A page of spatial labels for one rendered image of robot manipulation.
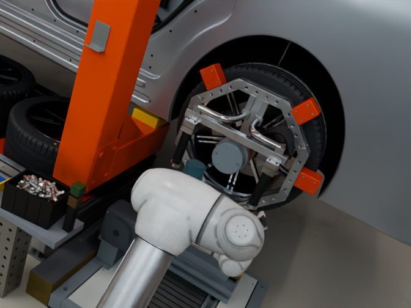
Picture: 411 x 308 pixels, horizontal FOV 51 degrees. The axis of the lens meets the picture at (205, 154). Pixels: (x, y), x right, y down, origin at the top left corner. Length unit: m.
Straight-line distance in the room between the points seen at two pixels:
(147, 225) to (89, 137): 0.76
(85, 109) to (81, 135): 0.10
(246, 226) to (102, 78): 0.87
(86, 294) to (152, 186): 1.10
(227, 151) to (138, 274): 0.81
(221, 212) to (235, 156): 0.73
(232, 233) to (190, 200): 0.12
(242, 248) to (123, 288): 0.27
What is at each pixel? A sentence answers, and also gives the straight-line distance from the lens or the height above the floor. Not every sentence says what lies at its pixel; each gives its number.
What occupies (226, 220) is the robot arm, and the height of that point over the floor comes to 1.05.
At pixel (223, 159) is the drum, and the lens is 1.68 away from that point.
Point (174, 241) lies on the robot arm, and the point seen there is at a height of 0.95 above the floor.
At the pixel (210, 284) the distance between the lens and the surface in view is 2.17.
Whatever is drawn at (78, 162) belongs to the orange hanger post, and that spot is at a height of 0.65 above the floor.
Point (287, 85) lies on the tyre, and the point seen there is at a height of 1.16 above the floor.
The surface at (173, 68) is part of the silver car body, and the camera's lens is 2.02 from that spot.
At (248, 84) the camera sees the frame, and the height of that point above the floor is 1.12.
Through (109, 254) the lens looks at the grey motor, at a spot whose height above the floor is 0.14.
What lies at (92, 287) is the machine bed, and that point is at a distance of 2.05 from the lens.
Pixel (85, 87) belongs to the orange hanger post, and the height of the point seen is 0.94.
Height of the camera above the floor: 1.52
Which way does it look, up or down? 24 degrees down
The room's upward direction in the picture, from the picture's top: 22 degrees clockwise
